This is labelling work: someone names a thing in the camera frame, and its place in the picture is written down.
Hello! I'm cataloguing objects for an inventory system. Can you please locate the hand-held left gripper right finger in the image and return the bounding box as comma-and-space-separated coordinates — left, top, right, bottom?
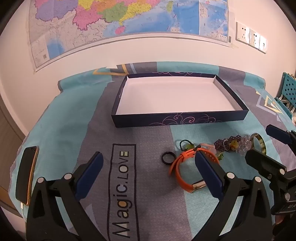
194, 148, 274, 241

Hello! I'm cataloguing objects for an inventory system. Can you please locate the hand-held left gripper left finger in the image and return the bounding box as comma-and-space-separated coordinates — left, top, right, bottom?
25, 151, 107, 241

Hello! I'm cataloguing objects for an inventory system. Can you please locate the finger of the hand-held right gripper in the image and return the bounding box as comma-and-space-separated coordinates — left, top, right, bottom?
245, 149, 290, 179
266, 124, 296, 145

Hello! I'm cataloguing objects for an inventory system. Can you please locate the green brown bangle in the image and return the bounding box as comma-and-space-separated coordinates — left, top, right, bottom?
251, 133, 267, 155

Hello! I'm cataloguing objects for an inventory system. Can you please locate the clear crystal bead bracelet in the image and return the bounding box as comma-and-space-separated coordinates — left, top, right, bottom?
236, 134, 252, 155

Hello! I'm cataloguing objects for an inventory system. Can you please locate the pink clear charm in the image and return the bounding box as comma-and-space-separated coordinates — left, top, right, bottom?
199, 143, 218, 152

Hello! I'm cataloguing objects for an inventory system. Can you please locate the orange smart band watch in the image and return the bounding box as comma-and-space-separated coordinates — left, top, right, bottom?
169, 148, 220, 193

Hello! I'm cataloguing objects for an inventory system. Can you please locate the purple beaded bracelet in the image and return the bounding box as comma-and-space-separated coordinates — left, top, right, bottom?
214, 137, 242, 152

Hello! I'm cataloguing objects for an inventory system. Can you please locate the green bead charm black cord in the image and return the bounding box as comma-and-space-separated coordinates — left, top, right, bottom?
179, 139, 195, 151

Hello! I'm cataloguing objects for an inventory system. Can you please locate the black ring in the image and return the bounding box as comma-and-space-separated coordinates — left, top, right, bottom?
161, 152, 174, 165

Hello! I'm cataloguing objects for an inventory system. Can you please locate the dark blue cardboard box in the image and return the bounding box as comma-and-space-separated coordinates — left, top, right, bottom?
111, 72, 249, 128

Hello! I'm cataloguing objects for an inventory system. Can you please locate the teal perforated basket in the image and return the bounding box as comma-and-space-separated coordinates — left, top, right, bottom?
275, 72, 296, 121

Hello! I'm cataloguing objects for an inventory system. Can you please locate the teal grey printed tablecloth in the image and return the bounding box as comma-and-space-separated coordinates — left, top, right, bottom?
8, 61, 296, 241

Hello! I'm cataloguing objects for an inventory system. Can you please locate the black smartphone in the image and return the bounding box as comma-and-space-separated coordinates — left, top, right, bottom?
15, 146, 39, 207

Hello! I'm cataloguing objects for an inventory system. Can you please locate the beige cabinet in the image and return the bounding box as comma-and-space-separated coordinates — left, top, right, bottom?
0, 93, 26, 210

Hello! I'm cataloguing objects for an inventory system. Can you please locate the clear tape piece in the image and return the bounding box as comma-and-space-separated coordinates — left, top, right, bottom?
228, 36, 239, 49

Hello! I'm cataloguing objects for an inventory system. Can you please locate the white wall socket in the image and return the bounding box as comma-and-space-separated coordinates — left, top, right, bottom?
258, 35, 268, 54
236, 22, 251, 44
249, 27, 261, 48

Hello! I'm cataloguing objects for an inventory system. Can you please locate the colourful wall map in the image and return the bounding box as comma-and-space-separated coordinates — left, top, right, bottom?
29, 0, 233, 72

